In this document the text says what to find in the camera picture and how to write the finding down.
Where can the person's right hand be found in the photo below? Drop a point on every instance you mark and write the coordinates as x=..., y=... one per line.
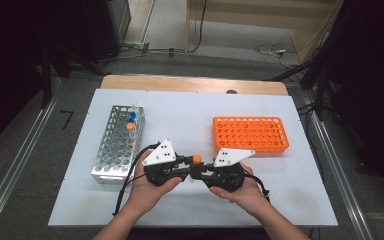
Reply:
x=246, y=198

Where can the person's left hand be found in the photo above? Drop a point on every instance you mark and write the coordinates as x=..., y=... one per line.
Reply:
x=145, y=196

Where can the orange test tube rack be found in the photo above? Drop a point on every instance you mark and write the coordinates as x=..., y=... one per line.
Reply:
x=250, y=135

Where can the dark table grommet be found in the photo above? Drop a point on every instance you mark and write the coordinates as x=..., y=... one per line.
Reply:
x=231, y=91

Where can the orange-capped test tube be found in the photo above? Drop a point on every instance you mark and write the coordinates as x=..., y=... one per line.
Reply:
x=197, y=158
x=130, y=126

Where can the metal test tube rack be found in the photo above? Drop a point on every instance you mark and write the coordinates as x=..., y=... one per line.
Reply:
x=116, y=150

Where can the white table board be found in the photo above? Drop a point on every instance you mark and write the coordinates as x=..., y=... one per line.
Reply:
x=186, y=116

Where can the clear test tube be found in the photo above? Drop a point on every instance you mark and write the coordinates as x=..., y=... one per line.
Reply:
x=134, y=106

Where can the dark curtain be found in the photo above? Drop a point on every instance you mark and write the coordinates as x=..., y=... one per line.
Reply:
x=373, y=83
x=10, y=66

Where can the wooden table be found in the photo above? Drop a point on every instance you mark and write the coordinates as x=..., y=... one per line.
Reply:
x=180, y=83

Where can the black cabinet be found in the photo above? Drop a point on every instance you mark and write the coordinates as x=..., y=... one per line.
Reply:
x=103, y=26

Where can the person's dark clothing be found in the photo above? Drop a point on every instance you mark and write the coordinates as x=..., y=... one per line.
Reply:
x=193, y=235

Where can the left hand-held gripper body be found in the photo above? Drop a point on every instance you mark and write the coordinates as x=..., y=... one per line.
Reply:
x=160, y=154

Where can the black metal stand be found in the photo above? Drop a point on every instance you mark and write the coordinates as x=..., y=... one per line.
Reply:
x=46, y=76
x=320, y=86

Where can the metal floor rail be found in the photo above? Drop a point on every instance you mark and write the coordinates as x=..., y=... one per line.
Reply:
x=340, y=186
x=16, y=160

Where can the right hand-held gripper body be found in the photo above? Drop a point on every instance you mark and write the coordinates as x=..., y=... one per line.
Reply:
x=231, y=156

